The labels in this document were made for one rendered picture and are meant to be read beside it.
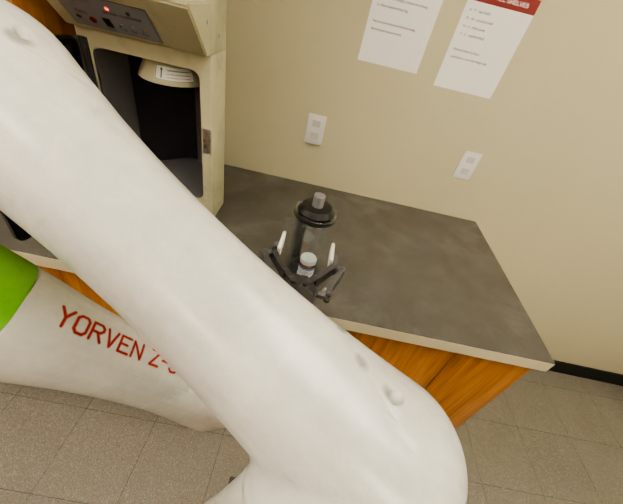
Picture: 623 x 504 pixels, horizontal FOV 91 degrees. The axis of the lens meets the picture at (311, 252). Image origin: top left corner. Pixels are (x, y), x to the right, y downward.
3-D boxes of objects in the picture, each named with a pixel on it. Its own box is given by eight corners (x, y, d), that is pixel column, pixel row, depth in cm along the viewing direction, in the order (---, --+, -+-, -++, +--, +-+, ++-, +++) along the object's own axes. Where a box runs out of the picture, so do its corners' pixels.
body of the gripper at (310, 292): (318, 304, 55) (323, 269, 62) (272, 293, 55) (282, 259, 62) (310, 329, 60) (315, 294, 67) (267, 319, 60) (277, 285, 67)
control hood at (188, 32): (72, 21, 71) (57, -37, 64) (212, 55, 72) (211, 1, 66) (31, 24, 62) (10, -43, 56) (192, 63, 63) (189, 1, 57)
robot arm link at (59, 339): (-17, 364, 24) (59, 252, 31) (-82, 381, 28) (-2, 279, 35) (252, 435, 49) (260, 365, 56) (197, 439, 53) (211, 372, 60)
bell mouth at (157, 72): (157, 64, 92) (155, 43, 88) (216, 79, 92) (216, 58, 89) (123, 76, 78) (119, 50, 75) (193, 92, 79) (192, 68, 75)
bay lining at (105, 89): (158, 149, 115) (144, 36, 92) (227, 165, 116) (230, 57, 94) (120, 179, 96) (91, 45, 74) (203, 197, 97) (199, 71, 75)
